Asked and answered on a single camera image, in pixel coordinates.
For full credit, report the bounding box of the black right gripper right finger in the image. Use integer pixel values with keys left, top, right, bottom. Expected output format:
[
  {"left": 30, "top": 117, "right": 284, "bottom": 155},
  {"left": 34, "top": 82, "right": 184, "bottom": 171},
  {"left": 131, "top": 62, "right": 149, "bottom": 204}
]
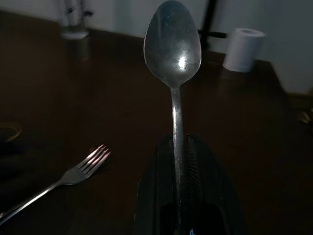
[{"left": 181, "top": 133, "right": 248, "bottom": 235}]

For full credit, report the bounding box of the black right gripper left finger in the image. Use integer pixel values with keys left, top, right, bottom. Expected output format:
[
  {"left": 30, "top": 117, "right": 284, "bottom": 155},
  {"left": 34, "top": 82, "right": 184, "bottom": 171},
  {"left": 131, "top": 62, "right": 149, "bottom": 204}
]
[{"left": 134, "top": 135, "right": 179, "bottom": 235}]

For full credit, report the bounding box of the silver metal spoon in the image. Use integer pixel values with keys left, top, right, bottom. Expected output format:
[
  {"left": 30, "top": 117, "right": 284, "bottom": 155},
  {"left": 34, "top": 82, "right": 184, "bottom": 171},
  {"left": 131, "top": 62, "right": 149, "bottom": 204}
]
[{"left": 143, "top": 0, "right": 202, "bottom": 235}]

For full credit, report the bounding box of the silver metal fork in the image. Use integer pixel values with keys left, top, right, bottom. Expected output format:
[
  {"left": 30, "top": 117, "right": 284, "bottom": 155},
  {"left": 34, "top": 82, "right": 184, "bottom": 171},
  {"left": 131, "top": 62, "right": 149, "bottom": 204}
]
[{"left": 0, "top": 143, "right": 112, "bottom": 228}]

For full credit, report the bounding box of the white paper roll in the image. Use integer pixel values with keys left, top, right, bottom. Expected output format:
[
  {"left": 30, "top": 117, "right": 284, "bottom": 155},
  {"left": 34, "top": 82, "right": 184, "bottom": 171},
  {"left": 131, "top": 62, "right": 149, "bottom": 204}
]
[{"left": 222, "top": 27, "right": 267, "bottom": 73}]

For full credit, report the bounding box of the dark plate with pale rim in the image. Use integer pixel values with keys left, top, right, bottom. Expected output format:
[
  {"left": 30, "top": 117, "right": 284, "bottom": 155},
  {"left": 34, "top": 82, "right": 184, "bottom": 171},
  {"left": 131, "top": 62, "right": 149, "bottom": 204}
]
[{"left": 0, "top": 120, "right": 23, "bottom": 143}]

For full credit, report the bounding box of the black metal stand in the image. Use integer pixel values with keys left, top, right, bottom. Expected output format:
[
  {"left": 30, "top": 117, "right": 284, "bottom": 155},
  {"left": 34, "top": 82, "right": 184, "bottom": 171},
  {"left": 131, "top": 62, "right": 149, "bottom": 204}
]
[{"left": 197, "top": 0, "right": 227, "bottom": 50}]

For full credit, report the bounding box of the clear drinking glass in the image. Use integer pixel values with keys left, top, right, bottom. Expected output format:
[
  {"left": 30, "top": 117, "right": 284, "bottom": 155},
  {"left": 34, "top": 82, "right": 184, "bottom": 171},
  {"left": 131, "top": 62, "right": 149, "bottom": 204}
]
[{"left": 58, "top": 0, "right": 90, "bottom": 40}]

